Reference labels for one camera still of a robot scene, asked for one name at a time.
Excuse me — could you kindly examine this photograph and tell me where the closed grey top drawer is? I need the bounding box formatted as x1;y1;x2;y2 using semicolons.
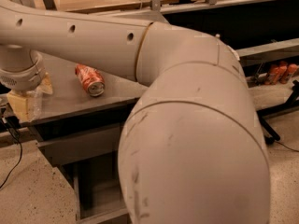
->
37;123;121;166

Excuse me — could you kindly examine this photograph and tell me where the black stand leg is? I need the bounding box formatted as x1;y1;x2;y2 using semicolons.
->
255;79;299;143

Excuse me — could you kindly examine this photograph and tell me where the black floor cable left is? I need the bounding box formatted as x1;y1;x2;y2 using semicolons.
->
0;117;23;190

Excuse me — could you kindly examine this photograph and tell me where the orange soda can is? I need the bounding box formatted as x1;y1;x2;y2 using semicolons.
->
75;63;105;97

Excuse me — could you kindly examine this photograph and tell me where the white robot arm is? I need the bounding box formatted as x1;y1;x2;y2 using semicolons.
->
0;0;270;224

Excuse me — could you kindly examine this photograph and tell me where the open grey middle drawer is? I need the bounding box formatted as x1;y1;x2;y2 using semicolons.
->
73;152;131;224

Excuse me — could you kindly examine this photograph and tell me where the black floor cable right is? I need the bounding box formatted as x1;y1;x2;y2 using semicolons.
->
274;139;299;153

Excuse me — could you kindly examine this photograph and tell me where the orange bottles group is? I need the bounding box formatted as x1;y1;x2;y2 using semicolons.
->
263;61;298;85

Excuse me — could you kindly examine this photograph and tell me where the grey metal rail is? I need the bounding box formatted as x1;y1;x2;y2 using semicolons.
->
236;38;299;67

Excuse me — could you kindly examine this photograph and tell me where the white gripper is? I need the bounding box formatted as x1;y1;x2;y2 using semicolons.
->
0;49;53;122

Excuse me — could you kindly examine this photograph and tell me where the black floor cable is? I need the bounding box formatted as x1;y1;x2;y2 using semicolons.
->
0;117;23;190
274;139;299;153

